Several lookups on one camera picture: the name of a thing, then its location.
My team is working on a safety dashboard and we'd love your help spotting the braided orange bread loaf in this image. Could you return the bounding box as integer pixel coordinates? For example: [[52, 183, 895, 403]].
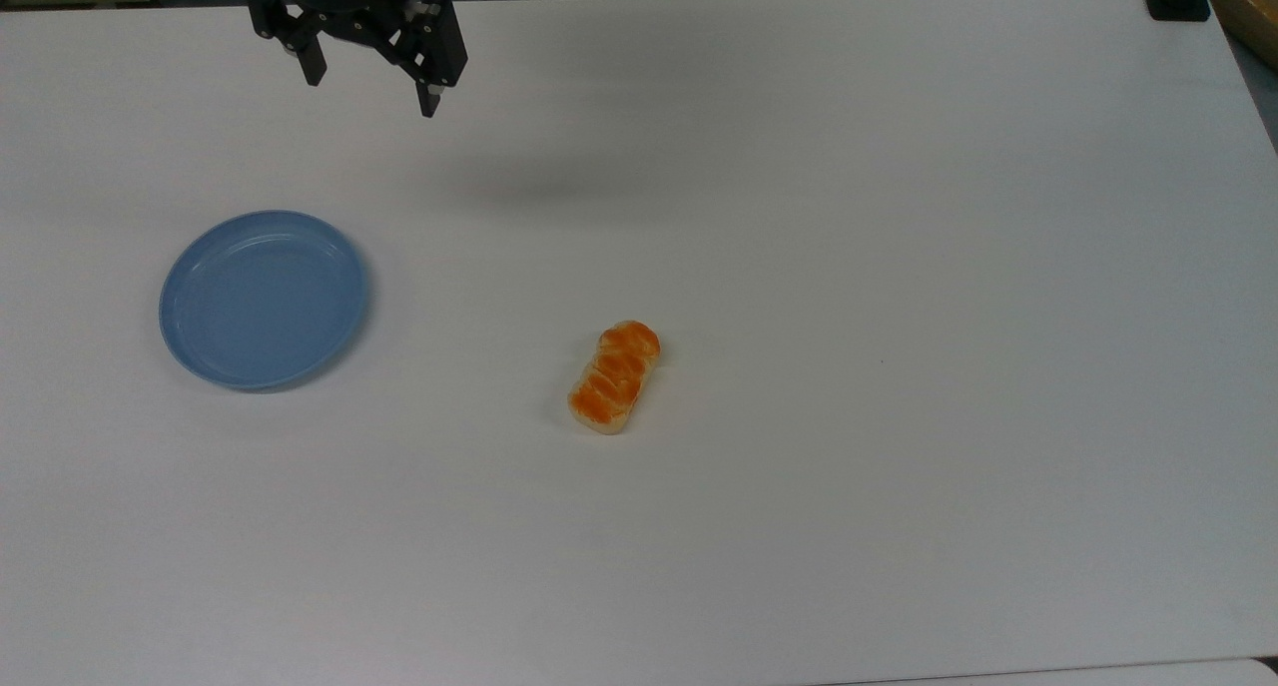
[[567, 320, 662, 437]]

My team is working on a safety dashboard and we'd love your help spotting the blue round plate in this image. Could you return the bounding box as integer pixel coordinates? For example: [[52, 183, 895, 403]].
[[159, 210, 368, 391]]

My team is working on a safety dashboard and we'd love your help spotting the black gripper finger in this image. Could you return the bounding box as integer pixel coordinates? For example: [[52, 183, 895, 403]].
[[243, 0, 328, 88], [374, 0, 469, 119]]

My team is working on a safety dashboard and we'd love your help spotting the tan wooden furniture edge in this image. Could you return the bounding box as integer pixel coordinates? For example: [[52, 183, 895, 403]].
[[1206, 0, 1278, 68]]

